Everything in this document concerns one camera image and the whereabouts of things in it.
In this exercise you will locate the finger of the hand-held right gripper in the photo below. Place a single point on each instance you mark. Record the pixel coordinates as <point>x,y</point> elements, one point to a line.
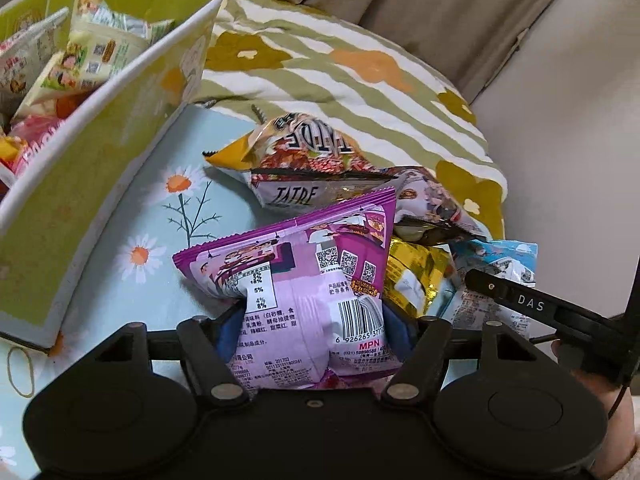
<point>525,300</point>

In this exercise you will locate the purple snack packet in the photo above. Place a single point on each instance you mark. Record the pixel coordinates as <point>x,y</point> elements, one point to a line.
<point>310,285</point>

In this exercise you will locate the floral striped duvet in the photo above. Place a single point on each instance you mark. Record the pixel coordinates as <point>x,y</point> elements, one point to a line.
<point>310,90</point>

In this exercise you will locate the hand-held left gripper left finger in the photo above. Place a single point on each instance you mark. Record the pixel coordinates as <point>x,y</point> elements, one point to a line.
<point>227,332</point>

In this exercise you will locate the white and brown snack packet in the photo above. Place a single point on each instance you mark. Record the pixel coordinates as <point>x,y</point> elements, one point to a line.
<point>295,192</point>

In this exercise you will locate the beige curtain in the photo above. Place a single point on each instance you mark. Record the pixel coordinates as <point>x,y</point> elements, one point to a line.
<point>425,0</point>

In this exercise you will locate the rubber band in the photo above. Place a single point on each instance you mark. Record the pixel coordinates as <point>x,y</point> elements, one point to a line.
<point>8,367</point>

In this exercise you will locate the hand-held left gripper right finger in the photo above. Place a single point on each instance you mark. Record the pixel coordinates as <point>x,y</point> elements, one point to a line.
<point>400,330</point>

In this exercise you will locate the daisy print tablecloth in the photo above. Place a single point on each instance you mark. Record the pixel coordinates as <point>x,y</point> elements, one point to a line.
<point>150,195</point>

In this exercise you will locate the green cardboard box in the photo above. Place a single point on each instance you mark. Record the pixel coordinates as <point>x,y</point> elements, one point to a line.
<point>100,185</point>

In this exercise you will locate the pale floral snack packet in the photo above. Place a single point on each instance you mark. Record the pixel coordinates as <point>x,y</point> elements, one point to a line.
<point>430,195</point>

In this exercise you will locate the person's right forearm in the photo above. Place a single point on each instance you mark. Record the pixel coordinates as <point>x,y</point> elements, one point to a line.
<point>620,472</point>

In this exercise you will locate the person's right hand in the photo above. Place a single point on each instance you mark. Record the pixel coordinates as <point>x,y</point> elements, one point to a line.
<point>625,425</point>

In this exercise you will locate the light blue snack packet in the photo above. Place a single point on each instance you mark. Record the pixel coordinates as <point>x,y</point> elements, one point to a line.
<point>500,260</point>

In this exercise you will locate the brown yellow-cornered snack packet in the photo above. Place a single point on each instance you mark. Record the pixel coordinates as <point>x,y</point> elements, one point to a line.
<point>310,142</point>

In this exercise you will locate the yellow snack packet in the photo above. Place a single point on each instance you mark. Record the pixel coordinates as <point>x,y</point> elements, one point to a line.
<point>415,270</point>

